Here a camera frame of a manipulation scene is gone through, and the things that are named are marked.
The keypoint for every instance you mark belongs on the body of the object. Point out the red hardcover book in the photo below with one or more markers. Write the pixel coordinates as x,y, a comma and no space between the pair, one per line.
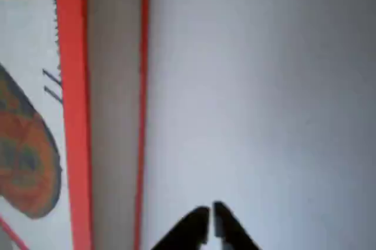
76,114

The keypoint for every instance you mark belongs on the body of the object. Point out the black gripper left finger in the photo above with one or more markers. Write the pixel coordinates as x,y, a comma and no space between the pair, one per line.
191,229

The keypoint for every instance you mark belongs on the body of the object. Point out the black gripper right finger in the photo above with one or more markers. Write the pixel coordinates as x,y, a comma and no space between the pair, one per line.
232,232

